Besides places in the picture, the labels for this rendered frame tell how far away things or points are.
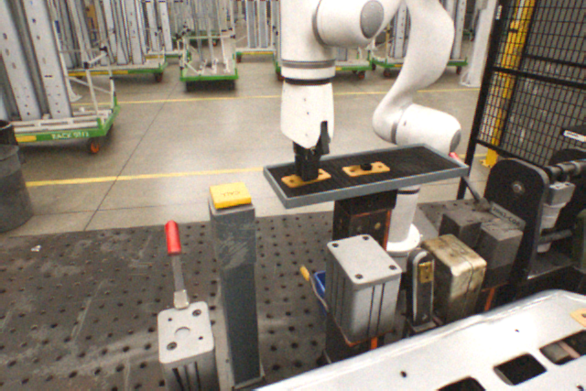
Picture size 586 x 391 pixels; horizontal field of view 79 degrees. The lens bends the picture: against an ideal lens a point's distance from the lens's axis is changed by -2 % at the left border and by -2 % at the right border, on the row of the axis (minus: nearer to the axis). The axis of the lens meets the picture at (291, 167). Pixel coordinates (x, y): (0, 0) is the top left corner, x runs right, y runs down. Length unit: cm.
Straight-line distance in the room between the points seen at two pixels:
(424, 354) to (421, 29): 66
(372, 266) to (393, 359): 13
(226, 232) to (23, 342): 69
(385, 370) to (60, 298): 93
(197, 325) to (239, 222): 17
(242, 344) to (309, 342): 22
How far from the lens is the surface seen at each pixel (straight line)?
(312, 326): 101
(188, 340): 52
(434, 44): 92
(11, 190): 310
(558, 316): 74
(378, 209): 70
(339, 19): 49
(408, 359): 59
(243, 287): 70
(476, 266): 65
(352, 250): 56
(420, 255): 58
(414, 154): 79
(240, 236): 62
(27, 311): 125
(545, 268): 90
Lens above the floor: 145
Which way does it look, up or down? 25 degrees down
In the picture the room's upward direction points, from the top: straight up
